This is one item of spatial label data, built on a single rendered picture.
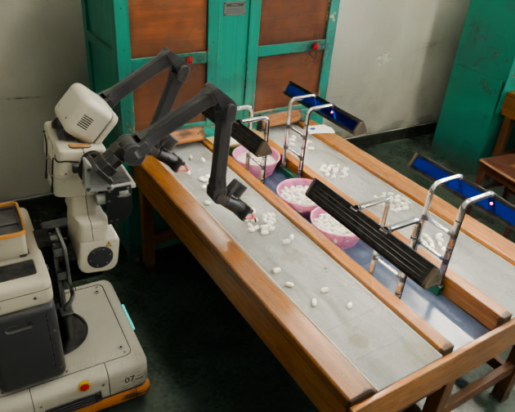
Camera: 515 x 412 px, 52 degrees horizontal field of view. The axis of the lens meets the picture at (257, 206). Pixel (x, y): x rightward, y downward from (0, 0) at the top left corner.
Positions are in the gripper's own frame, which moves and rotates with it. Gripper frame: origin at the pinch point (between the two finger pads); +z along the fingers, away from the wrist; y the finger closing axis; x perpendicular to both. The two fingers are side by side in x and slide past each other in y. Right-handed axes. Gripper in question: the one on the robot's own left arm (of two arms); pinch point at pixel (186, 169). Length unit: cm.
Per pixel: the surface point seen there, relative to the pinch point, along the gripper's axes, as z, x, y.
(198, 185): 13.1, 4.4, 2.2
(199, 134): 22.4, -15.0, 40.0
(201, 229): -1.8, 14.0, -35.5
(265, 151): 3.4, -29.4, -33.0
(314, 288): 17, 2, -88
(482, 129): 250, -153, 35
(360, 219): 0, -30, -97
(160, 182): -1.6, 13.5, 9.2
